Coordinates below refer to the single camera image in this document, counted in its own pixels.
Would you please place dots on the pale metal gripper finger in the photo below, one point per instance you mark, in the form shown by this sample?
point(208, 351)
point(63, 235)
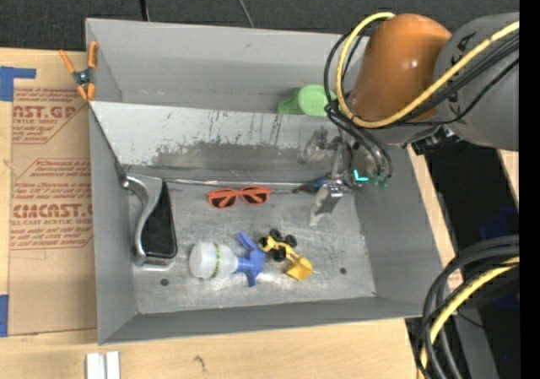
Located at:
point(322, 206)
point(314, 187)

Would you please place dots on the grey metal bin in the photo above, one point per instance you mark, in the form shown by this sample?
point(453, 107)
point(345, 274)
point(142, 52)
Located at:
point(295, 221)

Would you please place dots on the orange sunglasses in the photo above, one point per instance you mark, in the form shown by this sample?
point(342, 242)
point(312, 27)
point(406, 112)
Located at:
point(253, 196)

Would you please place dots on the yellow toy excavator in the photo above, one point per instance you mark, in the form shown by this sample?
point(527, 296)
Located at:
point(297, 266)

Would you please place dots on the green plastic cup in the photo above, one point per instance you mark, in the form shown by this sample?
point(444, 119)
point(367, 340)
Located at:
point(310, 99)

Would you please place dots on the white and blue spray bottle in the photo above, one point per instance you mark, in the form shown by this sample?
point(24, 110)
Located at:
point(211, 260)

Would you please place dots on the silver and black hand tool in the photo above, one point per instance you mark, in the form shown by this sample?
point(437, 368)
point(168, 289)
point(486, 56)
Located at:
point(158, 229)

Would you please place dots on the brown cardboard board red print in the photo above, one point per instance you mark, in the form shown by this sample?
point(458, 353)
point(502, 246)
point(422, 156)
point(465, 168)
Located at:
point(50, 276)

